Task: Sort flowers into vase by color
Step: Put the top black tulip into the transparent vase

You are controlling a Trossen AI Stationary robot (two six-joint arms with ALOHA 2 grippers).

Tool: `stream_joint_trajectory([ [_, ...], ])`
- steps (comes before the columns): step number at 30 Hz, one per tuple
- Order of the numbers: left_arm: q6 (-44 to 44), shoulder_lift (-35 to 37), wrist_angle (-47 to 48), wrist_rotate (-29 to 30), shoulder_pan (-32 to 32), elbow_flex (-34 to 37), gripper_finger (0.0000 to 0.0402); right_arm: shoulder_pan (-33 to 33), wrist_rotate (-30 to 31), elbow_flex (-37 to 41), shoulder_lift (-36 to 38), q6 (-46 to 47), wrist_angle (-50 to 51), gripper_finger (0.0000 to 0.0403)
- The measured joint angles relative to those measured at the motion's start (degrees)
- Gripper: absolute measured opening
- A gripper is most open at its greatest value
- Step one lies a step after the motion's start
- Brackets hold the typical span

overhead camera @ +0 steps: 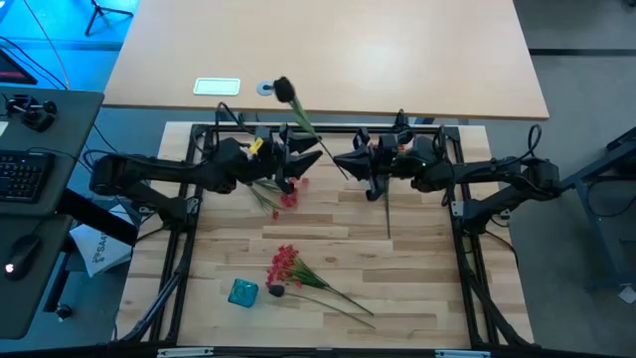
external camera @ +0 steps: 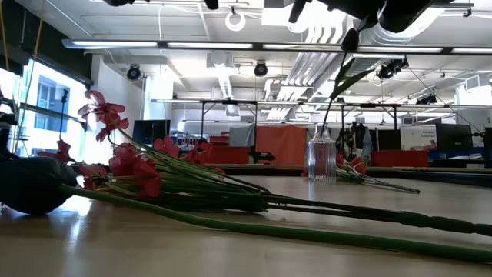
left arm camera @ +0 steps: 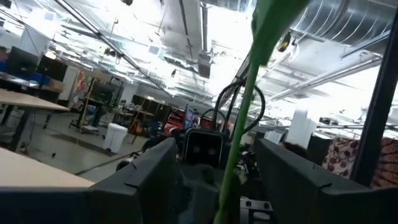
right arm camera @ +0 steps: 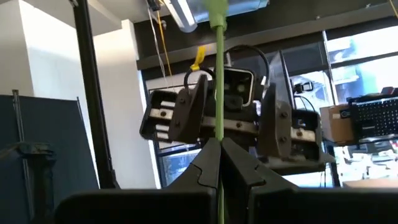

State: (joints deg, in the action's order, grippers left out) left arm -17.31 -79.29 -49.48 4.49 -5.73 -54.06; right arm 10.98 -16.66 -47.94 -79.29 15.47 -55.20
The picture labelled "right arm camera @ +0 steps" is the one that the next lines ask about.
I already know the black perforated rack panel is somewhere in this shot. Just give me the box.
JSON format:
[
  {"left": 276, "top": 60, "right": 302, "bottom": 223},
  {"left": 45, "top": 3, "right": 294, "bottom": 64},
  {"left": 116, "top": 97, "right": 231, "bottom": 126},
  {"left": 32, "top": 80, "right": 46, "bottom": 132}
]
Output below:
[{"left": 347, "top": 94, "right": 398, "bottom": 143}]

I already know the brown cardboard box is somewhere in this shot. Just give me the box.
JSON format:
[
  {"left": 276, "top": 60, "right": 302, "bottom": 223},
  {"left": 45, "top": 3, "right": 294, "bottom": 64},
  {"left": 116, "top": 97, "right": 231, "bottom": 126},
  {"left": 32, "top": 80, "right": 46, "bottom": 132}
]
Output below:
[{"left": 320, "top": 104, "right": 356, "bottom": 144}]

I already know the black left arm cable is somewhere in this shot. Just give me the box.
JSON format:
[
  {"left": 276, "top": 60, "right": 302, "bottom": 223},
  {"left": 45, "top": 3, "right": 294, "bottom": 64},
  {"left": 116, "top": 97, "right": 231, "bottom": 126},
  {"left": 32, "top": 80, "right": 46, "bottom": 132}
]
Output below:
[{"left": 183, "top": 67, "right": 216, "bottom": 96}]

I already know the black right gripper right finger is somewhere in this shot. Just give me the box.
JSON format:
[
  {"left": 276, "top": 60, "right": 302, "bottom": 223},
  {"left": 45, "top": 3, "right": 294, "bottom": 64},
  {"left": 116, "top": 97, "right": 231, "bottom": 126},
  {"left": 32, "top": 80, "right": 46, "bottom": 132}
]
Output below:
[{"left": 220, "top": 138, "right": 398, "bottom": 224}]

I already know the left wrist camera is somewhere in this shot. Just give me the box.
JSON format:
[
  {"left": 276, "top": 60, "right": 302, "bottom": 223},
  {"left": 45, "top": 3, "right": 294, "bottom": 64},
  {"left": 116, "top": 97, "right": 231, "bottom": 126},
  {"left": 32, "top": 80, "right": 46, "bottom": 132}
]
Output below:
[{"left": 222, "top": 67, "right": 256, "bottom": 108}]

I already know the dark blue partition panel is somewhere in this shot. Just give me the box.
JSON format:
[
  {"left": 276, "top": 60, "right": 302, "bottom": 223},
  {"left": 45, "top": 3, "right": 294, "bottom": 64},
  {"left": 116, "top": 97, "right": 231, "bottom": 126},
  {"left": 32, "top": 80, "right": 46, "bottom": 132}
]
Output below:
[{"left": 0, "top": 94, "right": 101, "bottom": 224}]

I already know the black left camera cable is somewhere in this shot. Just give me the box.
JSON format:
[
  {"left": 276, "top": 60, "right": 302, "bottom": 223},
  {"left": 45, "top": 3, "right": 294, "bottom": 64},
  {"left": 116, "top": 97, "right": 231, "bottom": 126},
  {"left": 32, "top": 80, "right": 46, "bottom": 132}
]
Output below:
[{"left": 223, "top": 45, "right": 271, "bottom": 91}]

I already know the silver ceiling duct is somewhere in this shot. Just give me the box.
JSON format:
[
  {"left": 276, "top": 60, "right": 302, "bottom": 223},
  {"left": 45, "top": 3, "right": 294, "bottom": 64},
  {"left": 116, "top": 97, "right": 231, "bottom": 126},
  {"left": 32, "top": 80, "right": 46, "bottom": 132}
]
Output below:
[{"left": 169, "top": 0, "right": 270, "bottom": 34}]

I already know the yellow tape tag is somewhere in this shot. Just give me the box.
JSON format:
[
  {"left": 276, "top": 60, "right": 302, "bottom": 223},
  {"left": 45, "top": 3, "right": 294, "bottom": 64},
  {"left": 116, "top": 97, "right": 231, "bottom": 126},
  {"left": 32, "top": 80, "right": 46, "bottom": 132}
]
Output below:
[{"left": 190, "top": 45, "right": 208, "bottom": 72}]

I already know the yellow hanging cable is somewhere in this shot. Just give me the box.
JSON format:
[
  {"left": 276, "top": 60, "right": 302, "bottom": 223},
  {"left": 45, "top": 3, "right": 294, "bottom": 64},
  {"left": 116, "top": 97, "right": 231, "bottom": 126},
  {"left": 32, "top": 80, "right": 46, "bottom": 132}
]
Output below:
[{"left": 155, "top": 9, "right": 174, "bottom": 78}]

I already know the black upright frame post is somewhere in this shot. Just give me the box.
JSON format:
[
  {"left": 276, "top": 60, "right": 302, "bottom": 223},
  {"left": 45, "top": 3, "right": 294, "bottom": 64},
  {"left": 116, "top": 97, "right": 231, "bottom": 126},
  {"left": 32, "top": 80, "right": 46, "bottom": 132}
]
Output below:
[{"left": 72, "top": 0, "right": 121, "bottom": 190}]

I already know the black blurry clamp stand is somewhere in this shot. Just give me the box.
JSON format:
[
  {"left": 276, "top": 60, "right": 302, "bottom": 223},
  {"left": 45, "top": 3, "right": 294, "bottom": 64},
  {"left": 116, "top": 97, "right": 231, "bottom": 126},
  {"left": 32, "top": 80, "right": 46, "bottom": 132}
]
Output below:
[{"left": 0, "top": 141, "right": 57, "bottom": 224}]

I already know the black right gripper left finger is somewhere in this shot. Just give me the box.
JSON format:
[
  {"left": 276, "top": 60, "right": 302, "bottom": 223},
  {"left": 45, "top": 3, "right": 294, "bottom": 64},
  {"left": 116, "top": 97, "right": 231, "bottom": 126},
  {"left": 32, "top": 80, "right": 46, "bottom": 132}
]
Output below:
[{"left": 54, "top": 138, "right": 222, "bottom": 224}]

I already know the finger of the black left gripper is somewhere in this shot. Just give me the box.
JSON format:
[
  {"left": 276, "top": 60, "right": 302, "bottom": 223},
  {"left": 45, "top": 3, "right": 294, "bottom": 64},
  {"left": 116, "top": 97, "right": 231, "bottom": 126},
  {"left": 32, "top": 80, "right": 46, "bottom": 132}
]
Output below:
[
  {"left": 257, "top": 82, "right": 294, "bottom": 161},
  {"left": 169, "top": 73, "right": 209, "bottom": 145}
]

